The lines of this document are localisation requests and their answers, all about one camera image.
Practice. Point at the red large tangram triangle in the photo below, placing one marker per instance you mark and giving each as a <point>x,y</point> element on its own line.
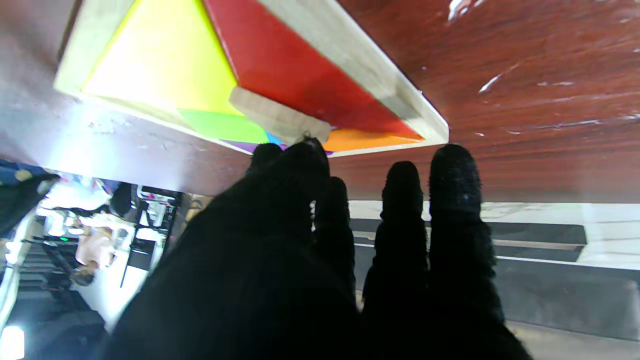
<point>295,65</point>

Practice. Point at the green tangram square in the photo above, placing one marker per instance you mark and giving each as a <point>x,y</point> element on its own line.
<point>225,125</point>

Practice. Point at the dark navy fabric object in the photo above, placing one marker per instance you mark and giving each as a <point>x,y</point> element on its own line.
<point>20,205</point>

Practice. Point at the wooden square puzzle tray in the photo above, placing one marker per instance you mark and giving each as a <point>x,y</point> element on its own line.
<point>360,55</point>

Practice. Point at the dark brown leather sofa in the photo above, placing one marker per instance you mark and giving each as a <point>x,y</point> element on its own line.
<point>565,295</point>

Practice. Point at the orange tangram parallelogram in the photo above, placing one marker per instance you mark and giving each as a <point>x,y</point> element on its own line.
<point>370,140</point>

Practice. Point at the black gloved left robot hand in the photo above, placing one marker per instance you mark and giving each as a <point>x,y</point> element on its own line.
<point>260,280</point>

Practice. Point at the yellow large tangram triangle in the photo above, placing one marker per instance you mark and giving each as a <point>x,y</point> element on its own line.
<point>165,60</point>

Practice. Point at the cluttered black equipment rack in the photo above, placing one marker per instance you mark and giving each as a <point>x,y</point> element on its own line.
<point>145,225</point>

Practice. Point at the blue small tangram triangle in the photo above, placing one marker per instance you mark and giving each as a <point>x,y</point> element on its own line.
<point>274,139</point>

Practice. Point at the natural wood small tangram triangle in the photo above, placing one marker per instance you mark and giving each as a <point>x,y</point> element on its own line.
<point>280,117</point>

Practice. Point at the marble coffee table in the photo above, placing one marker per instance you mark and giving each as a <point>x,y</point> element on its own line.
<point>610,230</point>

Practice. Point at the purple medium tangram triangle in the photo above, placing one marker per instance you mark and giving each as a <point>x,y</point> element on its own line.
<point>245,146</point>

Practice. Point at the blue polka dot cloth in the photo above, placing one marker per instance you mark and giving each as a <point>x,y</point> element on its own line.
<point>15,170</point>

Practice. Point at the long black decorative tray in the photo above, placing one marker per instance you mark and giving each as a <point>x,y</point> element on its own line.
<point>540,234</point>

